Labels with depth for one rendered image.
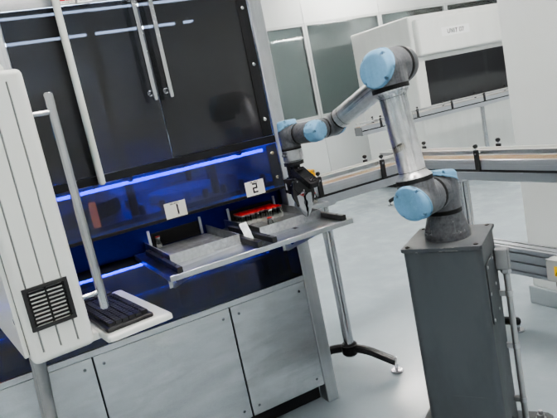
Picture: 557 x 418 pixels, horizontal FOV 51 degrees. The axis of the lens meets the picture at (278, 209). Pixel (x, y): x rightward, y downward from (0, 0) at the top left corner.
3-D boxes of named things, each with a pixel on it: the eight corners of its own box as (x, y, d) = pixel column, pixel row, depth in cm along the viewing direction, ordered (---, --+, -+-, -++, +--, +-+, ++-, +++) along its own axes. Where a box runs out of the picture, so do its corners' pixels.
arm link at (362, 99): (420, 36, 189) (326, 115, 224) (402, 37, 182) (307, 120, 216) (438, 65, 188) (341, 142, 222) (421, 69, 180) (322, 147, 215)
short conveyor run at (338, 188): (293, 216, 256) (286, 181, 254) (278, 212, 270) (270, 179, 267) (414, 178, 285) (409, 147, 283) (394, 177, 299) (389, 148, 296)
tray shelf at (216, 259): (134, 260, 225) (133, 255, 225) (291, 212, 254) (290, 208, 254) (171, 282, 182) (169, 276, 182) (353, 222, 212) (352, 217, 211)
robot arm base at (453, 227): (475, 228, 199) (471, 200, 197) (467, 241, 186) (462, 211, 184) (430, 230, 206) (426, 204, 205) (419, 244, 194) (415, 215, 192)
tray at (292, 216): (225, 227, 241) (223, 219, 240) (279, 211, 252) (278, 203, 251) (261, 236, 211) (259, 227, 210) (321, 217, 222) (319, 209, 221)
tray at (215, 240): (146, 251, 227) (143, 242, 226) (208, 232, 238) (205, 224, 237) (171, 264, 196) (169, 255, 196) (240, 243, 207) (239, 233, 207)
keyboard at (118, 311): (70, 308, 197) (68, 301, 197) (109, 294, 205) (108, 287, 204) (108, 333, 164) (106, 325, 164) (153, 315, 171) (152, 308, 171)
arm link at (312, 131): (331, 115, 208) (308, 119, 216) (312, 120, 201) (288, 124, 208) (336, 137, 210) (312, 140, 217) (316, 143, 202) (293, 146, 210)
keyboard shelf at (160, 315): (43, 323, 195) (41, 317, 194) (123, 295, 210) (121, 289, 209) (81, 357, 158) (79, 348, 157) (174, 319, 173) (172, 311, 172)
